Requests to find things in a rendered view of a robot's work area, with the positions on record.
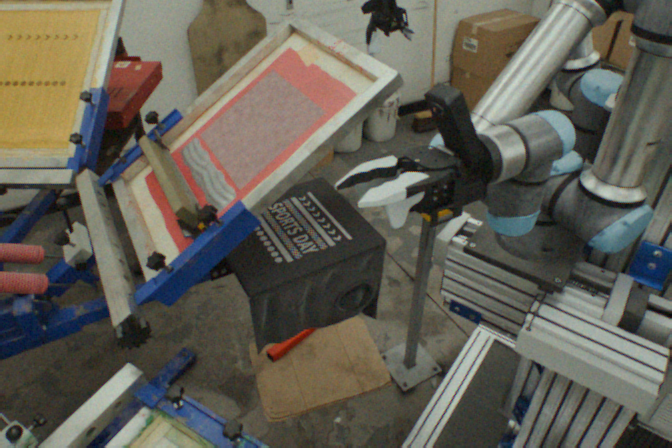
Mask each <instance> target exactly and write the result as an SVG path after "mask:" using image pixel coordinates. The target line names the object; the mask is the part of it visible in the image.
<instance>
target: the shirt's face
mask: <svg viewBox="0 0 672 448"><path fill-rule="evenodd" d="M308 192H312V193H313V194H314V195H315V196H316V197H317V198H318V199H319V202H320V203H321V204H322V205H323V206H324V207H325V208H326V209H327V210H328V211H329V212H331V214H332V215H333V216H334V217H335V218H336V219H337V220H338V222H339V223H340V224H341V225H342V226H343V228H344V229H345V230H346V231H347V232H349V233H350V234H351V235H352V236H353V237H354V238H351V239H347V241H345V242H342V243H339V244H337V245H334V246H331V247H328V248H325V249H323V250H320V251H317V252H315V253H312V254H308V255H306V256H303V257H300V258H298V259H295V260H292V262H289V263H286V264H283V265H281V266H277V265H276V263H275V261H274V259H273V258H272V256H271V255H269V254H268V252H267V251H266V249H265V248H264V246H263V245H262V243H261V241H260V239H259V238H258V236H257V235H256V233H255V232H254V231H253V232H252V233H251V234H249V235H247V236H246V237H245V238H244V239H243V240H242V241H241V243H240V244H239V245H238V246H237V247H235V248H234V249H233V250H232V251H231V252H230V253H229V254H227V255H226V256H225V258H226V260H227V261H228V262H229V263H230V266H231V268H232V270H233V271H234V273H235V275H236V277H237V278H238V280H239V282H240V284H241V286H242V288H243V290H244V292H245V293H246V295H248V297H249V296H250V295H251V294H254V293H256V292H259V291H262V290H264V289H267V288H270V287H273V286H275V285H278V284H280V283H283V281H285V280H288V279H292V278H294V277H297V276H299V275H302V274H304V273H307V272H309V271H313V270H315V269H318V268H321V267H323V266H326V265H328V264H332V263H334V262H337V261H339V259H342V258H344V257H347V256H350V255H353V254H356V253H358V252H361V251H363V250H366V249H369V248H372V247H374V246H377V245H379V244H382V243H384V242H385V239H384V238H383V237H382V236H381V235H380V234H379V233H378V232H377V231H376V230H375V229H374V228H373V227H372V226H371V225H370V224H369V223H368V222H366V220H365V219H364V218H363V217H362V216H361V215H360V214H359V213H358V212H357V211H356V210H355V209H354V208H353V207H352V206H351V205H350V204H349V203H347V202H346V200H345V199H344V198H343V197H342V196H341V195H340V194H339V193H338V192H337V191H336V190H335V189H334V188H333V187H332V186H331V185H329V184H328V182H327V181H326V180H325V179H324V178H323V177H319V178H316V179H312V180H308V181H305V183H302V184H299V185H295V186H291V187H290V188H289V189H288V190H287V191H286V192H285V193H284V194H283V195H282V196H281V197H279V198H278V199H277V200H276V201H275V203H274V204H276V203H279V201H282V200H285V199H288V198H293V197H296V196H299V195H302V194H305V193H308Z"/></svg>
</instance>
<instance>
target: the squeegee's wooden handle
mask: <svg viewBox="0 0 672 448"><path fill-rule="evenodd" d="M139 143H140V145H141V147H142V149H143V151H144V153H145V155H146V157H147V160H148V162H149V164H150V166H151V168H152V170H153V172H154V174H155V176H157V178H158V180H159V183H160V185H161V187H162V189H163V191H164V193H165V195H166V197H167V199H168V201H169V204H170V206H171V208H172V210H173V212H174V214H175V216H177V217H178V218H180V219H181V220H184V221H185V222H187V224H188V225H190V226H191V227H192V228H194V229H195V228H196V227H197V226H199V225H200V224H201V222H202V221H201V220H200V219H198V216H199V214H198V213H197V211H196V209H195V208H194V206H193V204H192V201H191V199H190V198H189V196H188V194H187V192H186V191H185V189H184V187H183V185H181V184H180V182H179V179H178V177H177V175H176V174H175V172H174V170H173V168H172V167H171V165H170V163H169V161H168V160H167V157H166V155H165V153H164V149H163V148H161V147H160V146H159V145H158V144H156V143H155V142H153V141H152V140H150V139H149V138H148V137H147V136H143V137H142V138H141V139H140V140H139Z"/></svg>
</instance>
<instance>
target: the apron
mask: <svg viewBox="0 0 672 448"><path fill-rule="evenodd" d="M186 31H187V36H188V42H189V48H190V53H191V59H192V65H193V71H194V77H195V83H196V89H197V96H198V97H199V96H202V94H203V93H204V92H205V91H206V90H207V89H208V88H209V87H210V86H212V85H213V84H214V83H215V82H216V81H217V80H218V79H219V78H221V77H222V76H224V75H225V73H226V72H227V71H228V70H229V69H230V68H232V67H233V66H234V65H235V64H236V63H237V62H238V61H239V60H241V59H242V58H243V57H245V56H246V55H247V54H248V53H249V51H250V50H252V49H253V48H254V47H255V46H256V45H257V44H258V43H259V42H260V41H262V40H263V39H265V38H266V37H267V36H268V34H267V20H266V17H265V16H264V15H263V13H261V12H258V11H257V10H255V9H254V8H252V7H251V6H250V5H249V4H248V3H247V2H246V0H203V6H202V10H201V11H200V13H199V15H198V16H197V17H196V19H195V20H194V21H193V22H192V23H189V27H188V28H187V30H186Z"/></svg>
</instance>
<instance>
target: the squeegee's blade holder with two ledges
mask: <svg viewBox="0 0 672 448"><path fill-rule="evenodd" d="M164 153H165V155H166V157H167V160H168V161H169V163H170V165H171V167H172V168H173V170H174V172H175V174H176V175H177V177H178V179H179V182H180V184H181V185H183V187H184V189H185V191H186V192H187V194H188V196H189V198H190V199H191V201H192V204H193V206H194V208H195V204H196V203H198V200H197V198H196V197H195V195H194V193H193V191H192V190H191V188H190V186H189V185H188V183H187V180H186V178H185V177H184V175H183V173H181V172H180V170H179V168H178V166H177V165H176V163H175V161H174V160H173V157H172V155H171V153H170V152H169V150H168V149H165V150H164Z"/></svg>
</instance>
